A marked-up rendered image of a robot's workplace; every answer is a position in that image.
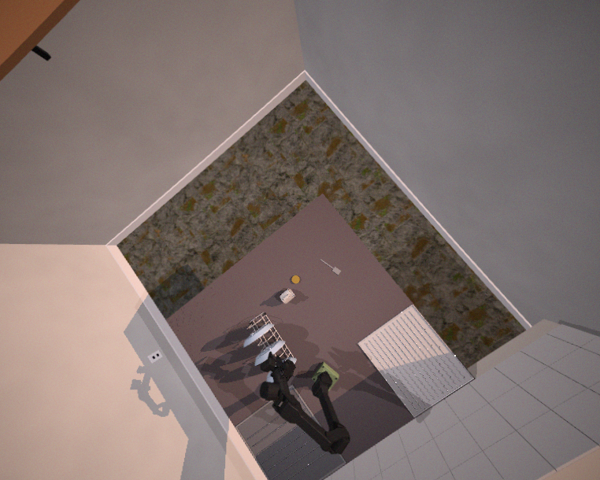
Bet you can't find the grey mug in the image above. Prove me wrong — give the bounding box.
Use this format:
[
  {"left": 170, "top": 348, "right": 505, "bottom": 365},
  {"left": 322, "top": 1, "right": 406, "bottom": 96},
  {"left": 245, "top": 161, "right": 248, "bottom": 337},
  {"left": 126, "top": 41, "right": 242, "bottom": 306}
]
[{"left": 280, "top": 289, "right": 294, "bottom": 304}]

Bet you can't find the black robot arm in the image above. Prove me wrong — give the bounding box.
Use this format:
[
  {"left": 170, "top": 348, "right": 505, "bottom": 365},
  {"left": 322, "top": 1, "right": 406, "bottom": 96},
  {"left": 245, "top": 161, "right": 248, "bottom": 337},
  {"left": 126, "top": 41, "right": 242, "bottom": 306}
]
[{"left": 260, "top": 359, "right": 350, "bottom": 454}]

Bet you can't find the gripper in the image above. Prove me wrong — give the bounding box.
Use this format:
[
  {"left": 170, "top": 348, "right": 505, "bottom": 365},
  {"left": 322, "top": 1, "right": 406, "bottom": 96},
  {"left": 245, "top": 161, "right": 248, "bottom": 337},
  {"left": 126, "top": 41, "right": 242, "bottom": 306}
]
[{"left": 260, "top": 352, "right": 289, "bottom": 383}]

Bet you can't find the white tiled splashback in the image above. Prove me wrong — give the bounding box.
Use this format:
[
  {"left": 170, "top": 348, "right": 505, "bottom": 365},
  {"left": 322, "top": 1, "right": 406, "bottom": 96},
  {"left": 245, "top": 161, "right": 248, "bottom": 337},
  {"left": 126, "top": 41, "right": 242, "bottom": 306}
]
[{"left": 324, "top": 319, "right": 600, "bottom": 480}]

